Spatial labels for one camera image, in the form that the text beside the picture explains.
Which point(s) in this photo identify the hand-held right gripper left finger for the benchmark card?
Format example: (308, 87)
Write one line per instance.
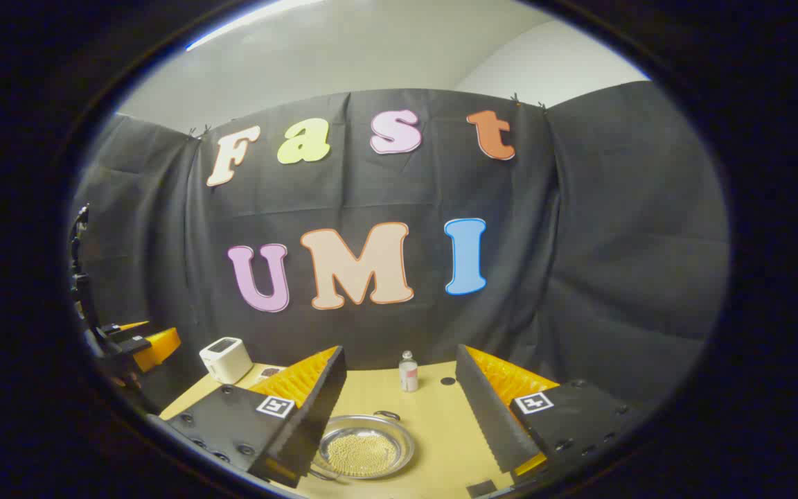
(316, 409)

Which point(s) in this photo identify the small white bottle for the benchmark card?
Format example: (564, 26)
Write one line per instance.
(409, 374)

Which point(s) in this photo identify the pile of yellow soybeans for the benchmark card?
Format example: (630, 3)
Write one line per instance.
(363, 454)

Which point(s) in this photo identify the white toaster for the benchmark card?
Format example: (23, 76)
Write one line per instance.
(226, 359)

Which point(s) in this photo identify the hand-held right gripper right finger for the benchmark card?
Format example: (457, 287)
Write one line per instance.
(485, 409)

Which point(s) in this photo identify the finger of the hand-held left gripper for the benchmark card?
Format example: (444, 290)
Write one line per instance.
(118, 328)
(160, 346)

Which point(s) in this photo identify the white divided bean dish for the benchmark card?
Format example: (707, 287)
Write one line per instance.
(269, 373)

